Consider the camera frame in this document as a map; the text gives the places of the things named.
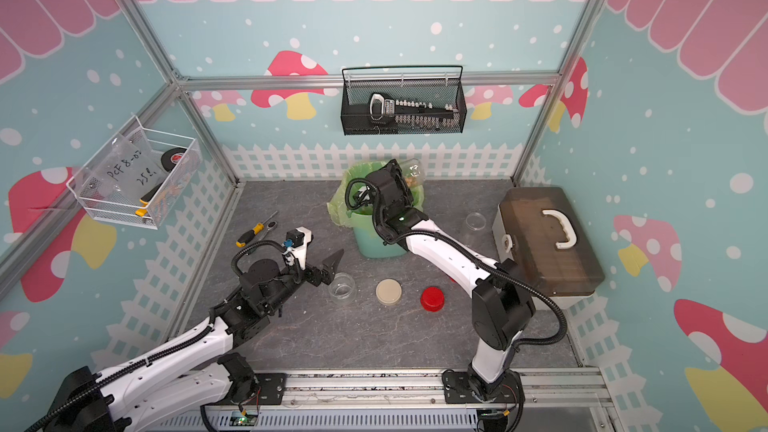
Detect green plastic bin liner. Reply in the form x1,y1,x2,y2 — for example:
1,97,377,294
327,160,425,228

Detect black wire mesh basket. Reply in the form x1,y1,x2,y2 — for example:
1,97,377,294
340,65,467,136

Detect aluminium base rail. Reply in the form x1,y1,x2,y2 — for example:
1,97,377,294
110,365,619,432

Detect clear wall bin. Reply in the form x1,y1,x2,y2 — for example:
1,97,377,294
66,116,202,230

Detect black tape roll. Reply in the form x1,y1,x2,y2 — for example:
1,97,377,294
161,147,187,172

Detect yellow utility knife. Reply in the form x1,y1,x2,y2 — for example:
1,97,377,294
134,184,163,220

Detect socket wrench set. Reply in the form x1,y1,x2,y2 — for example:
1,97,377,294
365,93,463,132

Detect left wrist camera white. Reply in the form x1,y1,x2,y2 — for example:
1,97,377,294
283,227,313,271

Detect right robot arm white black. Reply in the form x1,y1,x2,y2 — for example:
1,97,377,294
344,159,567,402

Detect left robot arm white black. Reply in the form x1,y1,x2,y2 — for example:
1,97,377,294
29,228,344,431

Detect green trash bin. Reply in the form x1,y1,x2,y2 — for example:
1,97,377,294
350,213,406,259

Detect peanut jar beige lid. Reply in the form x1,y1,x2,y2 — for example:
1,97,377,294
328,273,357,304

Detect yellow black screwdriver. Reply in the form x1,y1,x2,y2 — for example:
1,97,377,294
235,211,279,248

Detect peanut jar red lid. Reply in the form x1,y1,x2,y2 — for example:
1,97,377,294
462,212,487,235
399,158,426,189

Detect brown lidded tool box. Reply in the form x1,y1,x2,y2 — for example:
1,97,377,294
492,187,605,309

